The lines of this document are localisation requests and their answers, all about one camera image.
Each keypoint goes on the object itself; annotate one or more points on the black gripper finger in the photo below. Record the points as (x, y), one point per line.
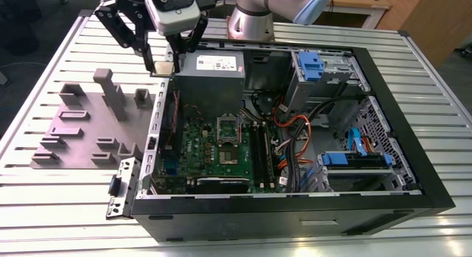
(179, 60)
(122, 30)

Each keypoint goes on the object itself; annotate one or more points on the silver square CPU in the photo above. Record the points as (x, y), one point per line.
(163, 68)

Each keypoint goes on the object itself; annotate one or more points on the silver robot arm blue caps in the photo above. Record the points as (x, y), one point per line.
(251, 22)

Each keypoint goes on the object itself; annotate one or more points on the CPU socket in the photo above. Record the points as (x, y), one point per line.
(230, 156)

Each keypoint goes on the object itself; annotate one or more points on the black table corner cap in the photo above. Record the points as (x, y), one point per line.
(403, 33)
(86, 13)

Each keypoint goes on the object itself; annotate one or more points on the grey power supply white label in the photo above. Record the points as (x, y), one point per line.
(210, 91)

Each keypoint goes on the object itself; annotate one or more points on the green motherboard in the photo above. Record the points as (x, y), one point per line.
(195, 152)

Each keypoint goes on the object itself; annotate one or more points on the grey plastic parts rack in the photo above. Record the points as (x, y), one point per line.
(92, 130)

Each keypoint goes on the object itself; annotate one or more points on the blue plastic drive latch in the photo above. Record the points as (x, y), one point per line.
(311, 65)

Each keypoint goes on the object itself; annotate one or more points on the tall grey drive cage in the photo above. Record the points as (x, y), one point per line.
(306, 94)

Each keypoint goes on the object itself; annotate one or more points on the black RAM slot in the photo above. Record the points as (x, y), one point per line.
(266, 152)
(256, 152)

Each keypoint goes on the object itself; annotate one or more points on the black graphics card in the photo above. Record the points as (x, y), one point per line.
(222, 185)

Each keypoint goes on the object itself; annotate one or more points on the hard disk in blue carrier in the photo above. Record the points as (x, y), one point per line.
(338, 159)

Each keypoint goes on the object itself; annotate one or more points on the black open PC case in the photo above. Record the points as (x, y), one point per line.
(258, 221)

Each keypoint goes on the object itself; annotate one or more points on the perforated grey disk bay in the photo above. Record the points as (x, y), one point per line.
(358, 172)

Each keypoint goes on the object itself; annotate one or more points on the wooden cabinet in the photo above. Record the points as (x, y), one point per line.
(435, 25)

